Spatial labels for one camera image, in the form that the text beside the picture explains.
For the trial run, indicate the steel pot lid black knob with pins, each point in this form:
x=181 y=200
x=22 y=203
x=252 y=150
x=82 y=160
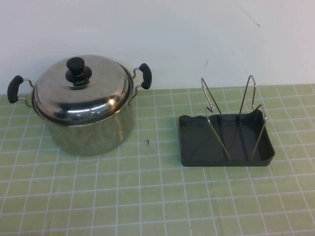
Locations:
x=73 y=98

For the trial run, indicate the stainless steel cooking pot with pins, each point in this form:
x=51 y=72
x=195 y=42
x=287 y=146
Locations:
x=98 y=141

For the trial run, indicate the green grid table mat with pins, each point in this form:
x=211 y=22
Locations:
x=157 y=196

